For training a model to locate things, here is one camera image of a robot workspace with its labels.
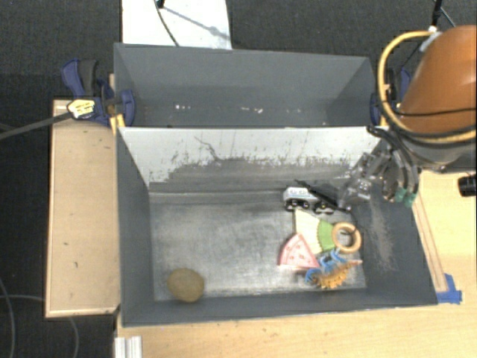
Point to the black cylinder on white bracket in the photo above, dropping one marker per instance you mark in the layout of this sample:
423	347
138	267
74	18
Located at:
469	185

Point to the pale wood board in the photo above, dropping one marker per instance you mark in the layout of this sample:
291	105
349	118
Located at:
83	215

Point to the pink watermelon slice toy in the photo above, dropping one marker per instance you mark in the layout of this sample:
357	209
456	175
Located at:
296	254

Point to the white and green wedge toy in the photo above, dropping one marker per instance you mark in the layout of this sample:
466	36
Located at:
307	229

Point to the orange toy lizard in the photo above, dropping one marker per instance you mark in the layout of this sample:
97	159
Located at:
335	276

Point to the silver toy car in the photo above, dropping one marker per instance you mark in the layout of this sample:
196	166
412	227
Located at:
300	198

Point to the brown toy potato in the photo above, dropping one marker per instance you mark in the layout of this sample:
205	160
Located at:
185	285

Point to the grey metal bin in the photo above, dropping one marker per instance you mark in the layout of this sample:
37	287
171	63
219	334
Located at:
231	237

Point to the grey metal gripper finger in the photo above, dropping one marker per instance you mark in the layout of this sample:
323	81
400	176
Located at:
337	201
350	186

